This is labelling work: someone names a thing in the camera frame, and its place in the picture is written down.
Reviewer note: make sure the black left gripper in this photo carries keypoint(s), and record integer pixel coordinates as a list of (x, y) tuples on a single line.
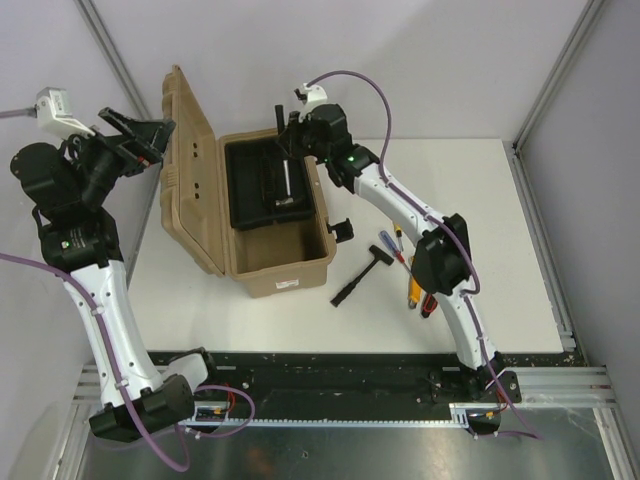
[(156, 133)]

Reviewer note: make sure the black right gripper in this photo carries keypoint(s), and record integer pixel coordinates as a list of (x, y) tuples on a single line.
[(294, 129)]

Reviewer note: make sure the steel claw hammer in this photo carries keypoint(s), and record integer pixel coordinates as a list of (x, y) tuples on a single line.
[(289, 201)]

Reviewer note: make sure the black toolbox tray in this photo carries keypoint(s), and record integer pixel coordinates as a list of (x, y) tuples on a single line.
[(255, 181)]

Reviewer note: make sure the tan plastic toolbox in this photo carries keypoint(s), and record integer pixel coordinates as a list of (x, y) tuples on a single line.
[(195, 208)]

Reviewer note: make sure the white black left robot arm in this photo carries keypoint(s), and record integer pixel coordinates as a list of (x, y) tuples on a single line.
[(68, 185)]

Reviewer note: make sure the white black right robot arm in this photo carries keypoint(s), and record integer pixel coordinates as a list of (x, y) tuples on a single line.
[(442, 264)]

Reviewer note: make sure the blue red screwdriver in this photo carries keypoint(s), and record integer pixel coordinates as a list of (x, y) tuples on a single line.
[(390, 244)]

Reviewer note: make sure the black rubber mallet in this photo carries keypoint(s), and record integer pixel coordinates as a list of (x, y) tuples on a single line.
[(378, 256)]

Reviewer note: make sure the yellow utility knife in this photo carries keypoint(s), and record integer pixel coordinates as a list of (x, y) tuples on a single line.
[(414, 292)]

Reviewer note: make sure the red black utility knife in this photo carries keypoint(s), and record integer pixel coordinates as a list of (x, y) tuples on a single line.
[(429, 305)]

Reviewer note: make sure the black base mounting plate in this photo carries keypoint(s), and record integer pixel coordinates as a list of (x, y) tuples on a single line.
[(351, 386)]

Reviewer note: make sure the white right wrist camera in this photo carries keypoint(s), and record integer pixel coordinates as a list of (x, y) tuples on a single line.
[(310, 96)]

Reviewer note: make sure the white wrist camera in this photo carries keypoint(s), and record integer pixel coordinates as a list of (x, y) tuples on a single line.
[(54, 115), (310, 96)]

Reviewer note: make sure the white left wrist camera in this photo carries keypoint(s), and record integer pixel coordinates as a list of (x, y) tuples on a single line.
[(54, 115)]

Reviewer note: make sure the yellow handle screwdriver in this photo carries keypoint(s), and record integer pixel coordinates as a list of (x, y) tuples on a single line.
[(399, 237)]

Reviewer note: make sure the left aluminium frame post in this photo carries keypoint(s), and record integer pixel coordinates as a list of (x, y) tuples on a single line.
[(99, 31)]

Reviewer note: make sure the aluminium frame post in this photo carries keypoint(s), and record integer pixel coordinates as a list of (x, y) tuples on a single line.
[(99, 31), (574, 44)]

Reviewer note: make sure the grey slotted cable duct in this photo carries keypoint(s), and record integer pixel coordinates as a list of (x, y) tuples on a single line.
[(457, 416)]

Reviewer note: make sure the right aluminium frame post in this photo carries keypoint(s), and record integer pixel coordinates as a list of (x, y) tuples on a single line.
[(574, 44)]

